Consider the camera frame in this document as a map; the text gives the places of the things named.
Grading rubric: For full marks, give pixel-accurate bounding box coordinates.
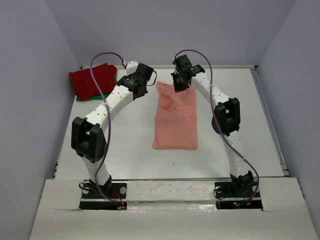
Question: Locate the salmon pink t-shirt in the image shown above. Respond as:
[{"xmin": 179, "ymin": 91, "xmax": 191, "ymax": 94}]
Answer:
[{"xmin": 152, "ymin": 81, "xmax": 198, "ymax": 150}]

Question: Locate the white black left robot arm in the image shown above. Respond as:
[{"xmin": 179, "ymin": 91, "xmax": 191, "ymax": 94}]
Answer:
[{"xmin": 71, "ymin": 61, "xmax": 155, "ymax": 199}]

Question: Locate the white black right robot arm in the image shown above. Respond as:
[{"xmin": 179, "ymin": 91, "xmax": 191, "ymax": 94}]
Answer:
[{"xmin": 171, "ymin": 54, "xmax": 259, "ymax": 204}]

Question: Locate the folded green t-shirt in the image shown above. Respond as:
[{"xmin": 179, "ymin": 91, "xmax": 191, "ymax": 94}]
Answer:
[{"xmin": 74, "ymin": 72, "xmax": 117, "ymax": 102}]

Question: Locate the folded dark red t-shirt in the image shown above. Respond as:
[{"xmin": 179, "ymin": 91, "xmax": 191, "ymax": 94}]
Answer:
[{"xmin": 69, "ymin": 63, "xmax": 118, "ymax": 101}]

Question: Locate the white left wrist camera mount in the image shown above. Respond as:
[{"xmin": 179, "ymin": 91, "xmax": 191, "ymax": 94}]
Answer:
[{"xmin": 121, "ymin": 60, "xmax": 139, "ymax": 76}]

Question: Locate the aluminium table edge rail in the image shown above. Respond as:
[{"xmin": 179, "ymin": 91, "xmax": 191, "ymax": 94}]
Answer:
[{"xmin": 250, "ymin": 65, "xmax": 291, "ymax": 177}]

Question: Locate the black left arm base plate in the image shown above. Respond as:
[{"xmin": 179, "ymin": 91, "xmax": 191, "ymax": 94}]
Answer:
[{"xmin": 78, "ymin": 180, "xmax": 128, "ymax": 211}]

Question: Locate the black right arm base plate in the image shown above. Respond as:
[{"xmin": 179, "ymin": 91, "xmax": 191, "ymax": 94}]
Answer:
[{"xmin": 212, "ymin": 181, "xmax": 263, "ymax": 210}]

